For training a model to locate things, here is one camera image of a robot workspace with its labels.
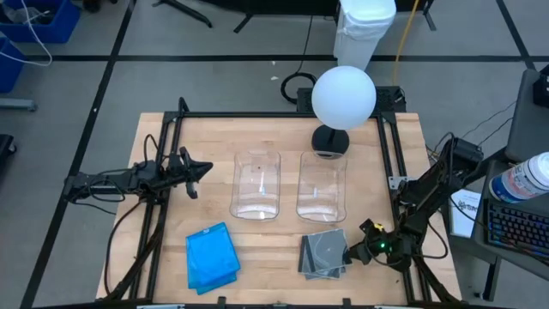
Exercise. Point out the black backlit keyboard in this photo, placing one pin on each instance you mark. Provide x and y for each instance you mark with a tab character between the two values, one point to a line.
514	227

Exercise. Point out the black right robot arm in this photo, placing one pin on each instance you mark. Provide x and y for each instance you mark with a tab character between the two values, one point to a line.
429	189

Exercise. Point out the grey metal foot bar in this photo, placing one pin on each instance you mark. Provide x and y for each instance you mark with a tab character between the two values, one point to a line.
17	104

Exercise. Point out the grey flat panel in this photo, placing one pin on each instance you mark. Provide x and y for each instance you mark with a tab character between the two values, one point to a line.
527	124

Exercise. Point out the clear plastic storage bin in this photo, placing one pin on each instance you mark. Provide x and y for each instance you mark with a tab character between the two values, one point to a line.
255	184
321	189

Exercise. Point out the black backdrop panel with feet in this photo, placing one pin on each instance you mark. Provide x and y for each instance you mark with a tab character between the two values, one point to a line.
279	3

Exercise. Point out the white printed paper sheet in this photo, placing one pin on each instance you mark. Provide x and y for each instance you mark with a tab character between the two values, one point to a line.
465	214

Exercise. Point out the white globe lamp black base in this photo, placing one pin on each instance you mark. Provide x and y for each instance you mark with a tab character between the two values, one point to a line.
343	96

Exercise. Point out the blue plastic storage crate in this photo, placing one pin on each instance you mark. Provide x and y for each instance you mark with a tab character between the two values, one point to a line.
8	73
64	26

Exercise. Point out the small black device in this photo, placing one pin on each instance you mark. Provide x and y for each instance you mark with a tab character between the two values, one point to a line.
542	88

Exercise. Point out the grey side desk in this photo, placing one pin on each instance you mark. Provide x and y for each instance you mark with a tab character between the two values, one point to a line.
486	182

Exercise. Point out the black aluminium table frame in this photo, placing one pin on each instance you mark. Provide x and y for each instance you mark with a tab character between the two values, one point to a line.
257	114

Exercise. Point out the black caster foot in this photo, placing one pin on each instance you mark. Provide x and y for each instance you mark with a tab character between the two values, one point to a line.
5	148

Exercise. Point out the black perforated metal box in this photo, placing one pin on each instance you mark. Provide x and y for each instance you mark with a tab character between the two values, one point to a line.
390	101

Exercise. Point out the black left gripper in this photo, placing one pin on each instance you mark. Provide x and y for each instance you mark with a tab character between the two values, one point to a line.
176	169

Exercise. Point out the white wipes canister blue label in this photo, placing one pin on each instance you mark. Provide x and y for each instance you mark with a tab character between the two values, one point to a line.
523	178

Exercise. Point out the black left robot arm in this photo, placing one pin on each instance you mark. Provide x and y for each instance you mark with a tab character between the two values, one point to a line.
107	180

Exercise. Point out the white trash bin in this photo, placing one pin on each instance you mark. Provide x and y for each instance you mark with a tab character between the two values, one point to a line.
364	30

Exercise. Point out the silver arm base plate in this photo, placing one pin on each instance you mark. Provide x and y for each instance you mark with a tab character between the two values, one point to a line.
395	182

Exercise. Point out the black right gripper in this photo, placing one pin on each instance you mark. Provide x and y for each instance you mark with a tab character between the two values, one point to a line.
379	249

